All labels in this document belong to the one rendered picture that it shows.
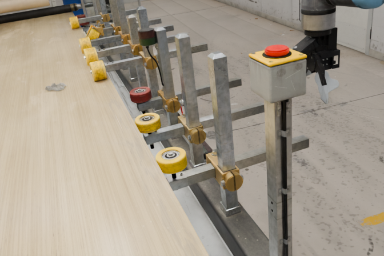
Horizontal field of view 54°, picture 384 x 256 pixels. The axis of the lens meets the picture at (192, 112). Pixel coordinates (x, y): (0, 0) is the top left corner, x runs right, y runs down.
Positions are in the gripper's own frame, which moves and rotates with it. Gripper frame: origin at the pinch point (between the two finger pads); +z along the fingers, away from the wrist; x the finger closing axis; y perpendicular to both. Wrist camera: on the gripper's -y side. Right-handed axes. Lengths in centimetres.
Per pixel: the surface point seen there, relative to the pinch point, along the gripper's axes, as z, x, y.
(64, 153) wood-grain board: 4, 7, -73
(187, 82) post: -7.7, 12.1, -34.0
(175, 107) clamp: 9.6, 34.4, -34.6
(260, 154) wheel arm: 10.6, -7.6, -20.0
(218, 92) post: -13.2, -12.9, -32.4
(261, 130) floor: 94, 144, 49
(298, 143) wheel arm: 10.8, -6.7, -7.8
